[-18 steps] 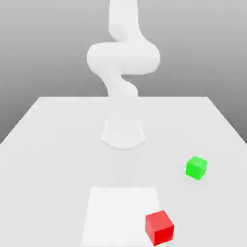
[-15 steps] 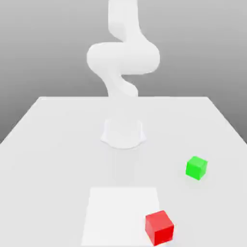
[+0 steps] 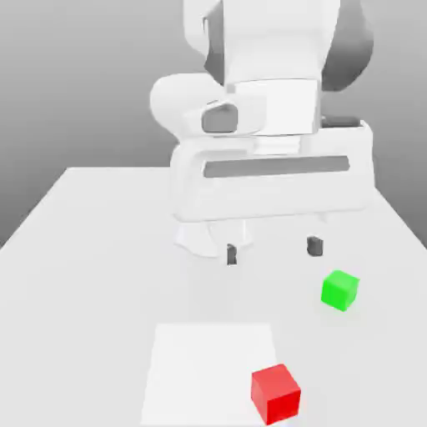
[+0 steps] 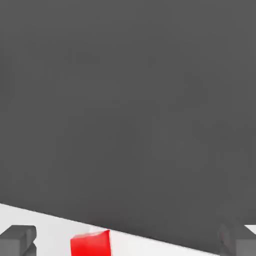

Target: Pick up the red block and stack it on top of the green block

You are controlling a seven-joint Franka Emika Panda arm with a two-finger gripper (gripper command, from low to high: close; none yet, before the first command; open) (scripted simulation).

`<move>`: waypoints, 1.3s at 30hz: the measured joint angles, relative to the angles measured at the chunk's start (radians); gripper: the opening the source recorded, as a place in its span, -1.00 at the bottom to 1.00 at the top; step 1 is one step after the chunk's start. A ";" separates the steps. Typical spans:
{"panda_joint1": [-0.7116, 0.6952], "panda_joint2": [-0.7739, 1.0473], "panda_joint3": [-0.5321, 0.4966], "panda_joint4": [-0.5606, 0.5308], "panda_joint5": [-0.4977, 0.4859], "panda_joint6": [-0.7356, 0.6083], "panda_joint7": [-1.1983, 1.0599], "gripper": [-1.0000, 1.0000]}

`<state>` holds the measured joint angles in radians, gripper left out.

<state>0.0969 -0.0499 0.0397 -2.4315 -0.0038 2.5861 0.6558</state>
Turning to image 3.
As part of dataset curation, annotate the small green cube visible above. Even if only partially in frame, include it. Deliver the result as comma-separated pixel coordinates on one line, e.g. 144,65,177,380
320,269,361,314

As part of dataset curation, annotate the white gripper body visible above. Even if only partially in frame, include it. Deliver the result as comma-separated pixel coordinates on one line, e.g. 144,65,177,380
169,118,375,224

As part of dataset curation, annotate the small red cube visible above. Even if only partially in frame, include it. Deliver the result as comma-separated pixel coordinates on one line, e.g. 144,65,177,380
250,363,302,427

